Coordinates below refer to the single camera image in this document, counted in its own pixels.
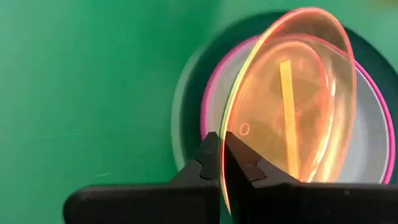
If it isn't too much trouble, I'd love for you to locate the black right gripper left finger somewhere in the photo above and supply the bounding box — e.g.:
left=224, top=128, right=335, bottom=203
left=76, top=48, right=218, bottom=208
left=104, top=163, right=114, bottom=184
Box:
left=63, top=131, right=223, bottom=224

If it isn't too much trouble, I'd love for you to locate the pink rimmed plastic plate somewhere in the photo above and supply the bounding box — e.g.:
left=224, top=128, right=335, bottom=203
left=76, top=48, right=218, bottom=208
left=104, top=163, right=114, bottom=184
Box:
left=200, top=34, right=397, bottom=185

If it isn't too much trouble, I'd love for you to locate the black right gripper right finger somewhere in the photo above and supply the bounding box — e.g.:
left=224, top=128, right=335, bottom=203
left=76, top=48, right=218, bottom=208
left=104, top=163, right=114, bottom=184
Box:
left=223, top=131, right=398, bottom=224

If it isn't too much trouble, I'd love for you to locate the orange translucent plastic plate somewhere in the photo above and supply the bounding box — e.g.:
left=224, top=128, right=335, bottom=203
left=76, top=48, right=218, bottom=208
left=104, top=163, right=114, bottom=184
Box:
left=218, top=6, right=358, bottom=216

